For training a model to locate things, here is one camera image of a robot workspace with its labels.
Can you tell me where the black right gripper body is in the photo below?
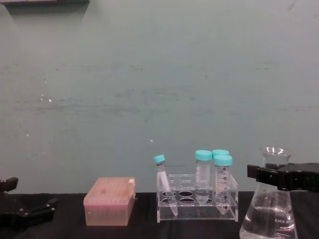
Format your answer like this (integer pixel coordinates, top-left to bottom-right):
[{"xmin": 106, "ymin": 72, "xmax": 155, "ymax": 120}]
[{"xmin": 279, "ymin": 162, "xmax": 319, "ymax": 192}]

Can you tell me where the clear glass conical flask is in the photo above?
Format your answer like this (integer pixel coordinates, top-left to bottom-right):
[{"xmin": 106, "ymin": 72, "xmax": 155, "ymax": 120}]
[{"xmin": 239, "ymin": 146, "xmax": 299, "ymax": 239}]

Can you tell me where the large teal-capped centrifuge tube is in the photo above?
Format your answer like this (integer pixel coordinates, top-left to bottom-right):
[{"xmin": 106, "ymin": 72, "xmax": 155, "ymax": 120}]
[
  {"xmin": 212, "ymin": 149, "xmax": 230, "ymax": 159},
  {"xmin": 195, "ymin": 150, "xmax": 213, "ymax": 203},
  {"xmin": 213, "ymin": 154, "xmax": 233, "ymax": 216}
]

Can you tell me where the pink pipette tip box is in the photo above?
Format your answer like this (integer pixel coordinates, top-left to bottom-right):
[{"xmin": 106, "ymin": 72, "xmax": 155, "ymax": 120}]
[{"xmin": 83, "ymin": 177, "xmax": 137, "ymax": 227}]

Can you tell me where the clear acrylic tube rack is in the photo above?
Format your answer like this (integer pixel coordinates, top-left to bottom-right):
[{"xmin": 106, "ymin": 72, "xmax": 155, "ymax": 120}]
[{"xmin": 156, "ymin": 173, "xmax": 239, "ymax": 223}]

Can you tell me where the black table cloth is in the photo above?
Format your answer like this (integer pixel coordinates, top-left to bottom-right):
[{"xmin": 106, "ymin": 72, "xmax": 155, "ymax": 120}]
[{"xmin": 0, "ymin": 192, "xmax": 319, "ymax": 239}]

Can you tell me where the small teal-capped centrifuge tube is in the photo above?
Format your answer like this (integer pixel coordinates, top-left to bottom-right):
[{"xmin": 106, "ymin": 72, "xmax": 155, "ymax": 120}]
[{"xmin": 153, "ymin": 154, "xmax": 179, "ymax": 217}]

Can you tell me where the dark overhead shelf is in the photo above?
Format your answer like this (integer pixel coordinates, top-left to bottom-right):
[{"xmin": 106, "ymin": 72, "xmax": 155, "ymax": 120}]
[{"xmin": 0, "ymin": 0, "xmax": 91, "ymax": 5}]

